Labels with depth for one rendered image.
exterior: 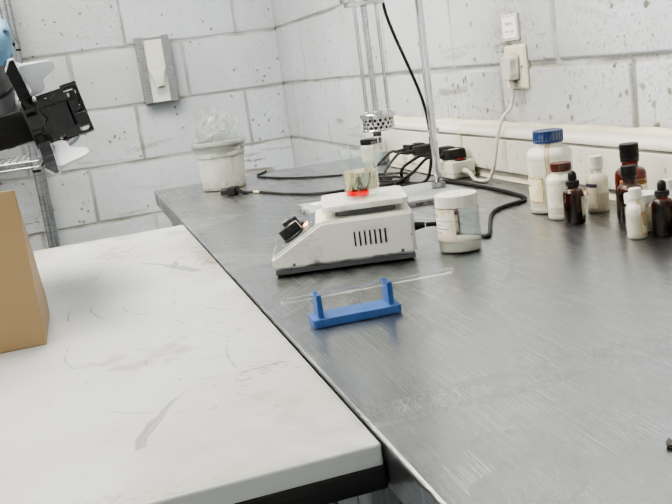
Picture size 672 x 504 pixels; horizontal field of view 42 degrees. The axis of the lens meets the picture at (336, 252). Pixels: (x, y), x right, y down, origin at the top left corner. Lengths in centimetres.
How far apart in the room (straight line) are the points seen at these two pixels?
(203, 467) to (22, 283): 47
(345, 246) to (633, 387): 57
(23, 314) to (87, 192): 258
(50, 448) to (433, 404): 31
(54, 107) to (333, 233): 42
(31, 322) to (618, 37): 99
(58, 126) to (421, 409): 74
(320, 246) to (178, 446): 54
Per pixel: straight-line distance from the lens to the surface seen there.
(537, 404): 70
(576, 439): 64
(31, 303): 108
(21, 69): 123
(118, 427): 78
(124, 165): 364
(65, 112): 127
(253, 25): 371
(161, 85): 354
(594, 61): 159
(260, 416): 74
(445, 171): 193
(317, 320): 94
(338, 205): 119
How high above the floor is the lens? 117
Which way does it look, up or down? 12 degrees down
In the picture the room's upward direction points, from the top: 8 degrees counter-clockwise
